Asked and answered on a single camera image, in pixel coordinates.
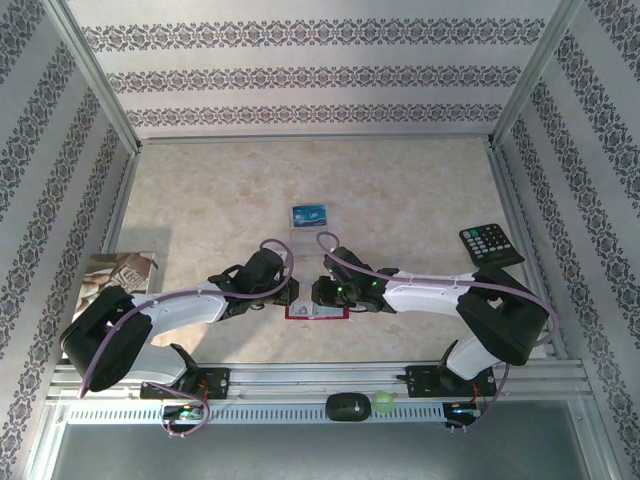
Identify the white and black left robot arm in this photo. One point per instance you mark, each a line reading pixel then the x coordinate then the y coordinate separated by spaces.
pixel 175 312

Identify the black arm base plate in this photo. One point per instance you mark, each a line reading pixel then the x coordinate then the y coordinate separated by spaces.
pixel 422 382
pixel 220 382

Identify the black calculator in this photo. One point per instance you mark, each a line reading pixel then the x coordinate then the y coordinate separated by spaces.
pixel 487 245

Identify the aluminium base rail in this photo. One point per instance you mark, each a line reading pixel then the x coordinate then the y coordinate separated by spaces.
pixel 310 380

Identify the red card holder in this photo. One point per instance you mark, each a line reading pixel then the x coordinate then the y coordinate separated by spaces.
pixel 332 312

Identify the aluminium frame post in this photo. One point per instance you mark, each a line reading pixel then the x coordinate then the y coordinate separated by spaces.
pixel 94 75
pixel 531 75

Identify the brown printed book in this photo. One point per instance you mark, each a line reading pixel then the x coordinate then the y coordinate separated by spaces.
pixel 120 272

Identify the clear acrylic card box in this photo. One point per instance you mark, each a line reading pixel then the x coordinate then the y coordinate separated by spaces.
pixel 310 245

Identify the aluminium frame cross bar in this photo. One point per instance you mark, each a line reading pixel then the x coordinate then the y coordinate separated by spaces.
pixel 315 139

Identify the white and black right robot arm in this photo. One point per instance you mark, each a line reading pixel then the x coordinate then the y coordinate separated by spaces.
pixel 430 297

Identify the small circuit board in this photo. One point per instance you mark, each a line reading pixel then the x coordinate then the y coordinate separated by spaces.
pixel 187 413
pixel 462 411

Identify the blue credit card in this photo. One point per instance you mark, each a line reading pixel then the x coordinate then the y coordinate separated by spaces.
pixel 310 215

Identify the aluminium frame side rail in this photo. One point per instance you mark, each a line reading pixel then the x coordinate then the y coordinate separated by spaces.
pixel 513 200
pixel 121 200

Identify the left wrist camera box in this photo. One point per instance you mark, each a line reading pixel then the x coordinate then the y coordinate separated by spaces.
pixel 286 261

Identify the black computer mouse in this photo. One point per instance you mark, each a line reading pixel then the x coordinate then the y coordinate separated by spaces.
pixel 347 407

